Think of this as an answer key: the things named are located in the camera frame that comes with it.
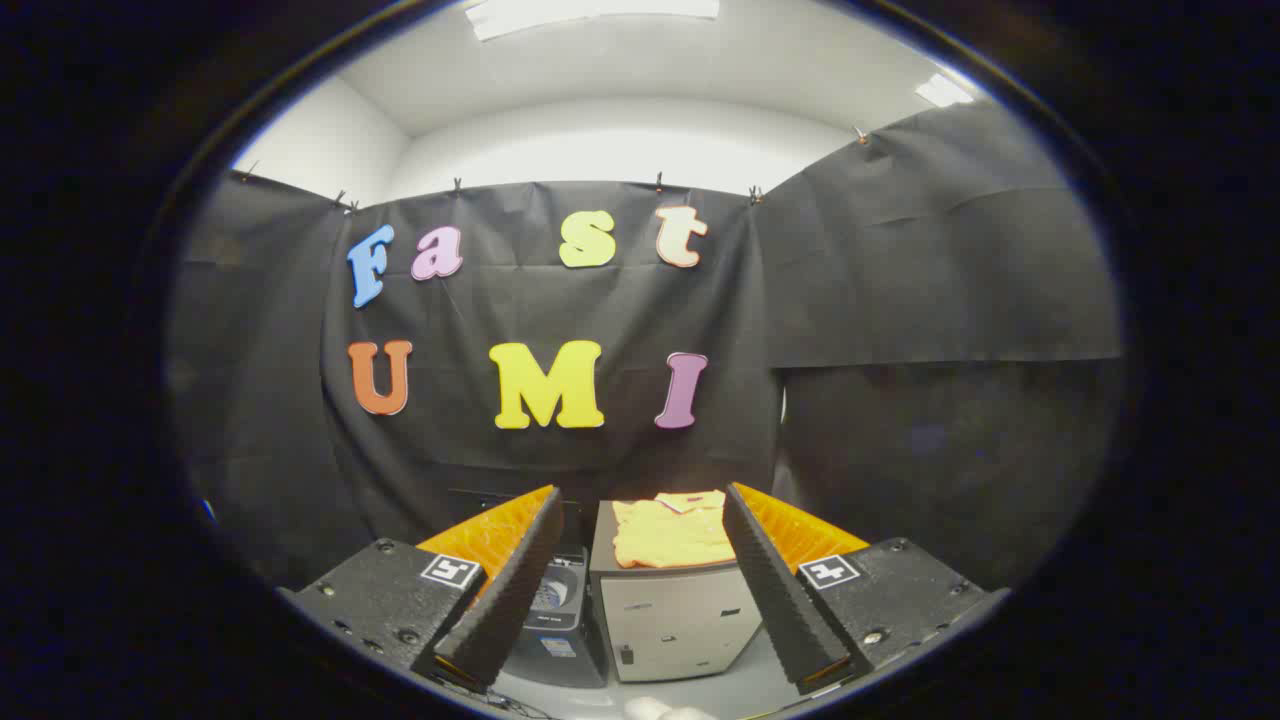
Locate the long ceiling light panel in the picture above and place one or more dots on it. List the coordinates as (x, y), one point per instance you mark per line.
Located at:
(590, 14)

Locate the small ceiling light panel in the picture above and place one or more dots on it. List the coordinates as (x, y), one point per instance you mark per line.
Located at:
(944, 90)

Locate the grey cabinet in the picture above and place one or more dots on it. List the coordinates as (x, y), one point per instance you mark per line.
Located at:
(680, 620)

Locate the orange polo shirt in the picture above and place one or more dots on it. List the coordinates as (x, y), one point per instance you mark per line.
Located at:
(670, 535)

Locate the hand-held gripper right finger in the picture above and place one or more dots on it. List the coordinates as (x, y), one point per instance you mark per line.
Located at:
(780, 600)

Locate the dark grey washing machine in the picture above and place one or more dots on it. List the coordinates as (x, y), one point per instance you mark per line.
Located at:
(560, 640)

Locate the black backdrop cloth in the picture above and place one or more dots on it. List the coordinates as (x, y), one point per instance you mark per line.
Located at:
(900, 260)

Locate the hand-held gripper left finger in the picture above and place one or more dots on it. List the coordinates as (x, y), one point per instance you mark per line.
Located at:
(510, 600)

